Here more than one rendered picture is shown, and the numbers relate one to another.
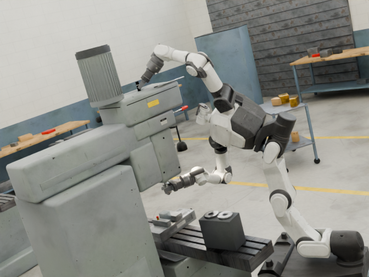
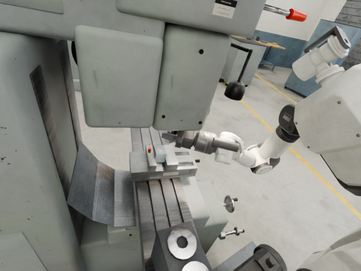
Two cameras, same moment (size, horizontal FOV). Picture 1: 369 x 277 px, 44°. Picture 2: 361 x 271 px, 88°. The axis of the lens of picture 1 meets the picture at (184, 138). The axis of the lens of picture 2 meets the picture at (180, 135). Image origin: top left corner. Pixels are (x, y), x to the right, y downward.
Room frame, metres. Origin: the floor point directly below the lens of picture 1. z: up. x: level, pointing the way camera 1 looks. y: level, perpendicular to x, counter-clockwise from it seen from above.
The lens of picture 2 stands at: (2.28, -0.05, 1.68)
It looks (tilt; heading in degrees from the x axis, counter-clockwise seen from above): 36 degrees down; 19
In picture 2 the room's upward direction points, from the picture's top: 14 degrees clockwise
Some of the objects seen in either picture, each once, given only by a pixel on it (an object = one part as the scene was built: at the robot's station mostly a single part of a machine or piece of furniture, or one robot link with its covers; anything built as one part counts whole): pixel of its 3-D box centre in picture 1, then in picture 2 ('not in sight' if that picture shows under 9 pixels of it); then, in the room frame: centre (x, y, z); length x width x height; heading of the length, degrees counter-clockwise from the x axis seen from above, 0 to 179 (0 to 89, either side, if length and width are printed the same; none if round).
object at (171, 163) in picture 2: (171, 215); (169, 156); (2.96, 0.22, 1.00); 0.15 x 0.06 x 0.04; 43
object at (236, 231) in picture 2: not in sight; (231, 232); (3.10, -0.29, 0.49); 0.22 x 0.06 x 0.06; 133
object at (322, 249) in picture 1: (316, 242); not in sight; (2.67, -0.65, 0.68); 0.21 x 0.20 x 0.13; 59
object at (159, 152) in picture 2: (165, 216); (159, 154); (2.92, 0.26, 1.02); 0.06 x 0.05 x 0.06; 43
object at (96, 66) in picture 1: (99, 75); not in sight; (2.67, 0.38, 2.05); 0.20 x 0.20 x 0.32
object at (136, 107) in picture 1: (141, 103); not in sight; (2.83, 0.20, 1.81); 0.47 x 0.26 x 0.16; 133
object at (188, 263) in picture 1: (185, 251); (156, 199); (2.84, 0.19, 0.77); 0.50 x 0.35 x 0.12; 133
